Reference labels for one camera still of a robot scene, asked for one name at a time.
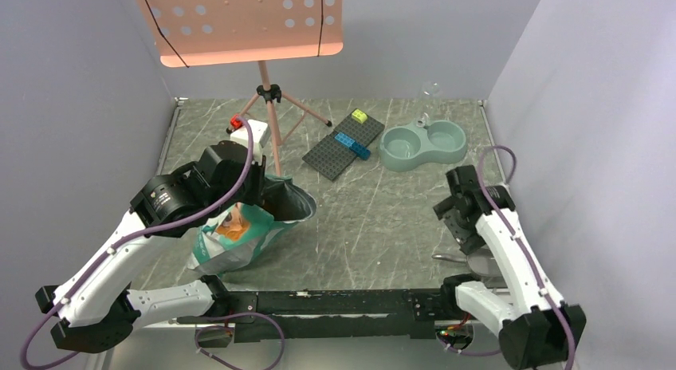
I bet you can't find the green pet food bag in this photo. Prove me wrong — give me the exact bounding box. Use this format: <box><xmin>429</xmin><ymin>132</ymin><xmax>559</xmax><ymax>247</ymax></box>
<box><xmin>187</xmin><ymin>175</ymin><xmax>317</xmax><ymax>275</ymax></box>

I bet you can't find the metal food scoop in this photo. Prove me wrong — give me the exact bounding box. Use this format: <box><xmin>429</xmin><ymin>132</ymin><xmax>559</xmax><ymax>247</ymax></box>
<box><xmin>431</xmin><ymin>250</ymin><xmax>502</xmax><ymax>278</ymax></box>

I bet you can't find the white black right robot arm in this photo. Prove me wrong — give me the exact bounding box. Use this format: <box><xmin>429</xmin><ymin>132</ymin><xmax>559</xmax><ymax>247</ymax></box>
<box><xmin>433</xmin><ymin>165</ymin><xmax>587</xmax><ymax>369</ymax></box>

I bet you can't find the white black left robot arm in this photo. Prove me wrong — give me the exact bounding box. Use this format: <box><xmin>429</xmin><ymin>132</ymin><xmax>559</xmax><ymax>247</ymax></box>
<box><xmin>36</xmin><ymin>140</ymin><xmax>266</xmax><ymax>353</ymax></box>

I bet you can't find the teal double pet bowl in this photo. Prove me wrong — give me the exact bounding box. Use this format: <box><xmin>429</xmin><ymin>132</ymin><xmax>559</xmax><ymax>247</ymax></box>
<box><xmin>378</xmin><ymin>120</ymin><xmax>468</xmax><ymax>172</ymax></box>

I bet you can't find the dark grey brick baseplate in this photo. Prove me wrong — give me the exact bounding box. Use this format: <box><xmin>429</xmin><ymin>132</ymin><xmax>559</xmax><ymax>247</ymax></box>
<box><xmin>302</xmin><ymin>109</ymin><xmax>384</xmax><ymax>181</ymax></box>

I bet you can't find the dark blue toy brick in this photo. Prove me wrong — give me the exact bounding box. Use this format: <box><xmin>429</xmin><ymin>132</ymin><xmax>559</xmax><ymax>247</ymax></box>
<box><xmin>350</xmin><ymin>144</ymin><xmax>371</xmax><ymax>160</ymax></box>

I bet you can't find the yellow toy brick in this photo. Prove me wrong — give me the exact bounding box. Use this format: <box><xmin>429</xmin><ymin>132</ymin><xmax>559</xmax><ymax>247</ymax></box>
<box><xmin>351</xmin><ymin>108</ymin><xmax>368</xmax><ymax>124</ymax></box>

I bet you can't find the pink music stand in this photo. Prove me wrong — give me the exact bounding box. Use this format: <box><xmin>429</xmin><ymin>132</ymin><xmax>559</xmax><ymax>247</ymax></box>
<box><xmin>135</xmin><ymin>0</ymin><xmax>344</xmax><ymax>174</ymax></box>

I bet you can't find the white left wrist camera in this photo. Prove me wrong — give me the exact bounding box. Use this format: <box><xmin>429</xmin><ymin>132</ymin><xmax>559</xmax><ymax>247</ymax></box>
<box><xmin>226</xmin><ymin>115</ymin><xmax>273</xmax><ymax>160</ymax></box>

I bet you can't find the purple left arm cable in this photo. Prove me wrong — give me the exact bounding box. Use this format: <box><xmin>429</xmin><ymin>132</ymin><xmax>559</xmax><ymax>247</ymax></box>
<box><xmin>20</xmin><ymin>115</ymin><xmax>256</xmax><ymax>370</ymax></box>

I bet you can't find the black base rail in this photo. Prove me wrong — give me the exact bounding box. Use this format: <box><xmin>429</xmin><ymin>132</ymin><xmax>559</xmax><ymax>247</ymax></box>
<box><xmin>176</xmin><ymin>288</ymin><xmax>492</xmax><ymax>343</ymax></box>

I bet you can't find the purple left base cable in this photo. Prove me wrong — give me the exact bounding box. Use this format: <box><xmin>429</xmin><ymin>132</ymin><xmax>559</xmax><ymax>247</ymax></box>
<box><xmin>194</xmin><ymin>313</ymin><xmax>286</xmax><ymax>370</ymax></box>

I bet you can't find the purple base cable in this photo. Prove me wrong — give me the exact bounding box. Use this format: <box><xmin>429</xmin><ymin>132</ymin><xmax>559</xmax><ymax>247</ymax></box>
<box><xmin>441</xmin><ymin>333</ymin><xmax>503</xmax><ymax>358</ymax></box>
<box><xmin>194</xmin><ymin>313</ymin><xmax>286</xmax><ymax>370</ymax></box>

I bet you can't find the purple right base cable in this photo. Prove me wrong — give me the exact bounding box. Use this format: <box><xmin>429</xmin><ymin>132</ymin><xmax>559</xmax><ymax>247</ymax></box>
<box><xmin>441</xmin><ymin>333</ymin><xmax>503</xmax><ymax>358</ymax></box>

